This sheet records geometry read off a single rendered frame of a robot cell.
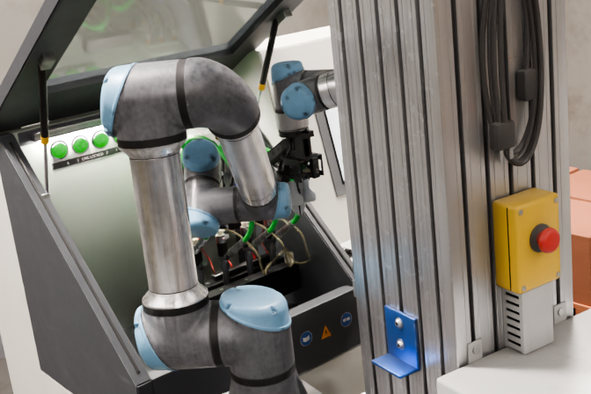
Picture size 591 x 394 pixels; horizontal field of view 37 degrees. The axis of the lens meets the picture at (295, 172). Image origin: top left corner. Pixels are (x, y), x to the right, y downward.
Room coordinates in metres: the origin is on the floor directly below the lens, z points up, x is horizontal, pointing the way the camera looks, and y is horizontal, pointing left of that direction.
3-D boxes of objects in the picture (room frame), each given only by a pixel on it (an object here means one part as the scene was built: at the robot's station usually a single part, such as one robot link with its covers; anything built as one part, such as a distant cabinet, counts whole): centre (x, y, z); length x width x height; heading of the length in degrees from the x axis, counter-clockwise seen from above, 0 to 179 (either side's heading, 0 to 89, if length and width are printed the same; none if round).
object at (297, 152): (1.98, -0.01, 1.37); 0.09 x 0.08 x 0.12; 38
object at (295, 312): (1.97, 0.13, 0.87); 0.62 x 0.04 x 0.16; 128
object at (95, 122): (2.37, 0.44, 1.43); 0.54 x 0.03 x 0.02; 128
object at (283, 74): (1.98, -0.01, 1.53); 0.09 x 0.08 x 0.11; 63
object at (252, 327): (1.42, 0.10, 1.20); 0.13 x 0.12 x 0.14; 84
